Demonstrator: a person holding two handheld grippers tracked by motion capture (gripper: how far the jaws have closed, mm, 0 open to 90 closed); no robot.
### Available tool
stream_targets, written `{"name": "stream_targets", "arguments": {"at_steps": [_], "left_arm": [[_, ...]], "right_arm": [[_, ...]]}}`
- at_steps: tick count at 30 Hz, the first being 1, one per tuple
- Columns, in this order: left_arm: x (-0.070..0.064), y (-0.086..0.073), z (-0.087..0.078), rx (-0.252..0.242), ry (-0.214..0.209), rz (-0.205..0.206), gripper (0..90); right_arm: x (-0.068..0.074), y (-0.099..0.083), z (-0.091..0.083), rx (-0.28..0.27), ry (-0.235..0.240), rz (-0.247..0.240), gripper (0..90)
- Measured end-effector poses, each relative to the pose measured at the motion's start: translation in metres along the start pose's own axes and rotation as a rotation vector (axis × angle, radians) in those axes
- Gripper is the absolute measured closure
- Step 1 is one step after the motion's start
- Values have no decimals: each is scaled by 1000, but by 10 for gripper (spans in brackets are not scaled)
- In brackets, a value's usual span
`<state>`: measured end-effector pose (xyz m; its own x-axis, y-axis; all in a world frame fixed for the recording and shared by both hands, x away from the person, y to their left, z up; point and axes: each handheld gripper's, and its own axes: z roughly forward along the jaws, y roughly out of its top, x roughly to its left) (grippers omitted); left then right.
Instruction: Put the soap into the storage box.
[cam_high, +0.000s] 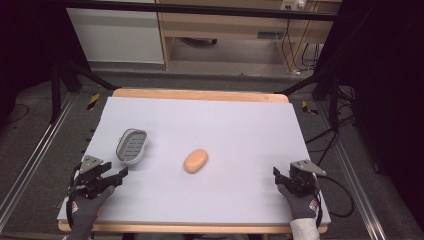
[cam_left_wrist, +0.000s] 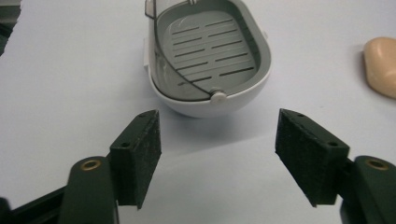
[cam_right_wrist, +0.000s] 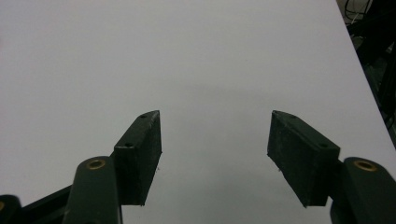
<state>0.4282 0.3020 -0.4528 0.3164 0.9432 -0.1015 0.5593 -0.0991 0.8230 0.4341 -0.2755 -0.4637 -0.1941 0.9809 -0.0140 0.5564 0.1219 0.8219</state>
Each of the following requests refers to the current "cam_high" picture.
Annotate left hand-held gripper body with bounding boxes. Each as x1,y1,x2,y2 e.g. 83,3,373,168
71,155,116,200

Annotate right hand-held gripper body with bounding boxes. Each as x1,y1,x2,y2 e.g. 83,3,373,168
287,159,327,198

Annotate grey soap dish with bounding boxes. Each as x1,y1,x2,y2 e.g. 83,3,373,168
115,128,149,166

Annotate orange soap bar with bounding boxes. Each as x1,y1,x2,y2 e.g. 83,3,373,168
183,148,209,175

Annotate person's right hand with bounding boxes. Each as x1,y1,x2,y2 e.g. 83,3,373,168
276,183,322,221

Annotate person's left hand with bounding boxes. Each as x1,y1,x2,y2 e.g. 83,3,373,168
67,185,116,230

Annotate yellow black tape marker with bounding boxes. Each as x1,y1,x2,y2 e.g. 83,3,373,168
301,100,320,116
86,92,101,112

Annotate white table cover board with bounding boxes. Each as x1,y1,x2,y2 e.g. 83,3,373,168
56,96,332,226

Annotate black metal stand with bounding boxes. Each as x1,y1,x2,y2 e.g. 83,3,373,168
49,56,118,125
274,64,342,132

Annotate wooden table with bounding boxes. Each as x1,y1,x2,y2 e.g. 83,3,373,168
57,87,330,235

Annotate black curtain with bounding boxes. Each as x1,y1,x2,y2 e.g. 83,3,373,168
333,0,424,231
0,0,69,116

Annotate white cabinet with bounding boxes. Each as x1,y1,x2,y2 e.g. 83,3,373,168
65,7,165,65

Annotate wooden desk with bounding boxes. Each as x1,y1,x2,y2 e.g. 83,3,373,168
155,0,338,73

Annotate white power strip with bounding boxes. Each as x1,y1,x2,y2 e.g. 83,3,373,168
280,0,308,11

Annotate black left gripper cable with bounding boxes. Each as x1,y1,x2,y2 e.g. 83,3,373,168
65,162,84,231

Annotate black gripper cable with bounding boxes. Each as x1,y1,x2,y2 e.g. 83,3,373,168
65,162,84,231
314,174,355,220

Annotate black floor cables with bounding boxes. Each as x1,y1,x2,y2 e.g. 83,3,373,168
304,85,357,168

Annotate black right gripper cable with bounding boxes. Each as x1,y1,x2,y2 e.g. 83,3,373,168
314,174,355,220

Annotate metal floor rail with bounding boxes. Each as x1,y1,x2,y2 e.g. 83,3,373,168
315,99,380,240
0,94,77,232

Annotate thin black floor cable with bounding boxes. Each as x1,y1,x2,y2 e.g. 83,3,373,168
5,103,31,125

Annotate cables under desk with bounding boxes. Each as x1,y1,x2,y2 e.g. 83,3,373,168
280,18,322,73

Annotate black metal frame bar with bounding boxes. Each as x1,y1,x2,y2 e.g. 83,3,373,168
62,0,338,22

